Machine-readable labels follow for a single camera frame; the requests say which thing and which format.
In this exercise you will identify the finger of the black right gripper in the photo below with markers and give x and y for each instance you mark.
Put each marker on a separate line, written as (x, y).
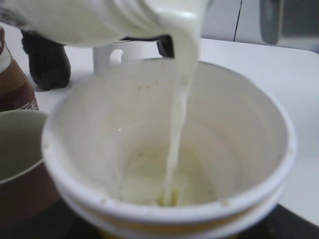
(164, 44)

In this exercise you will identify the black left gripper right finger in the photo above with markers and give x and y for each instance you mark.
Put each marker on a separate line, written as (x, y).
(280, 223)

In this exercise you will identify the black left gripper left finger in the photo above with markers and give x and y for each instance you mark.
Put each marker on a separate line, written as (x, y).
(56, 222)

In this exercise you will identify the clear milk bottle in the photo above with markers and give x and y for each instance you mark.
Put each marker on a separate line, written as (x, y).
(94, 23)

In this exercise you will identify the yellow paper cup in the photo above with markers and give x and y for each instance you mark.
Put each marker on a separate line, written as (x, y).
(130, 164)

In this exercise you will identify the red ceramic mug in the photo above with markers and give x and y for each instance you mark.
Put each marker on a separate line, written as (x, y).
(26, 189)

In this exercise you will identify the white ceramic mug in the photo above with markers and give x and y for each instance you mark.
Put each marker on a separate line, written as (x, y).
(122, 52)

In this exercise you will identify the cola bottle yellow cap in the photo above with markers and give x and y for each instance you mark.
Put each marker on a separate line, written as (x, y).
(49, 65)

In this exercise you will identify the brown coffee drink bottle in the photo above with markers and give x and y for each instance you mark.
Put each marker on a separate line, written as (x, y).
(16, 92)

